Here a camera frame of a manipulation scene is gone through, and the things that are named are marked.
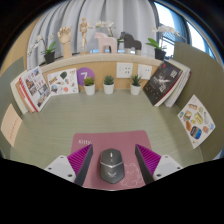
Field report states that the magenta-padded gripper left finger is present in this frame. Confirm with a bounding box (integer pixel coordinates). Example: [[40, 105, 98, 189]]
[[44, 143, 95, 187]]

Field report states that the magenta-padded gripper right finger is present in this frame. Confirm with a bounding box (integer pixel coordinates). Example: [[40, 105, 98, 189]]
[[134, 143, 184, 185]]

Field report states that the grey computer mouse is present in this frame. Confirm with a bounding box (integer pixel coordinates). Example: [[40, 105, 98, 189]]
[[99, 148, 126, 185]]

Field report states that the pink mouse pad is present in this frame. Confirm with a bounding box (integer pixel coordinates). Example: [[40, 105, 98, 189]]
[[70, 130, 158, 192]]

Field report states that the white food sticker sheet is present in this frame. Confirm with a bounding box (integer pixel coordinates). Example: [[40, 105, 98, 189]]
[[177, 94, 216, 150]]

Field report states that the small succulent in white pot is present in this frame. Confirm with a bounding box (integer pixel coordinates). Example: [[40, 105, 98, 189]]
[[129, 73, 143, 97], [102, 74, 116, 95], [82, 76, 96, 97]]

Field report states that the beige paper card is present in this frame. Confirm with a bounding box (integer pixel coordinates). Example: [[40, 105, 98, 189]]
[[0, 103, 23, 148]]

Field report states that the dark cover book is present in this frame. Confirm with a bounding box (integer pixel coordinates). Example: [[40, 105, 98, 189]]
[[142, 60, 184, 107]]

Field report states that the white books stack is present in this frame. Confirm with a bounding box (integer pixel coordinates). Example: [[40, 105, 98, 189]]
[[164, 59, 192, 109]]

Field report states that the white mixed sticker sheet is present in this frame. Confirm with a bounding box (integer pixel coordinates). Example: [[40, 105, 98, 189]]
[[46, 67, 80, 97]]

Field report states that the photo collage cover book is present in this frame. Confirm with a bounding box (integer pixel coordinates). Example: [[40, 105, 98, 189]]
[[19, 65, 52, 113]]

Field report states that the purple round number disc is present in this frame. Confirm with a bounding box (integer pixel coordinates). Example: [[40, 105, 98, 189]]
[[76, 66, 96, 88]]

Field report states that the cream cover book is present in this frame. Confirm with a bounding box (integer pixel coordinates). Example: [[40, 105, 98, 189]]
[[9, 73, 29, 115]]

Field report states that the large white orchid black pot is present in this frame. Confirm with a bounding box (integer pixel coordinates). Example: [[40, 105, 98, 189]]
[[145, 24, 183, 62]]

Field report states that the small white orchid black pot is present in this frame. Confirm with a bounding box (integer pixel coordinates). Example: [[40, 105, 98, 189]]
[[28, 33, 58, 65]]

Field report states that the black horse figure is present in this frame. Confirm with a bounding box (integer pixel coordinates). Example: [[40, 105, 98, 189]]
[[118, 31, 143, 56]]

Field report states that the pink horse figure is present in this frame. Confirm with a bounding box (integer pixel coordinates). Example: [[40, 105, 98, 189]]
[[93, 31, 118, 54]]

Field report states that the wooden hand model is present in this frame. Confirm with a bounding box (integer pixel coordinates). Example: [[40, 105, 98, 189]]
[[56, 25, 73, 60]]

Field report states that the wooden mannequin figure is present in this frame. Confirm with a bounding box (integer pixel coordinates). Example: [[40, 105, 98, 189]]
[[78, 17, 94, 54]]

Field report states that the dark framed window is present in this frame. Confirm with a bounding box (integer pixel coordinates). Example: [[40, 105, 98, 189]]
[[153, 1, 214, 59]]

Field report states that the white orchid behind horses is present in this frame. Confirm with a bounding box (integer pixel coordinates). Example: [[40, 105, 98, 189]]
[[94, 20, 124, 43]]

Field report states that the grey-white curtain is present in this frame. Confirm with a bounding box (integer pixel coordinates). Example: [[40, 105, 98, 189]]
[[26, 0, 161, 69]]

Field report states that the white wall socket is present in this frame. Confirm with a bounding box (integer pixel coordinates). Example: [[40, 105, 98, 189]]
[[137, 63, 153, 81], [115, 62, 134, 79]]

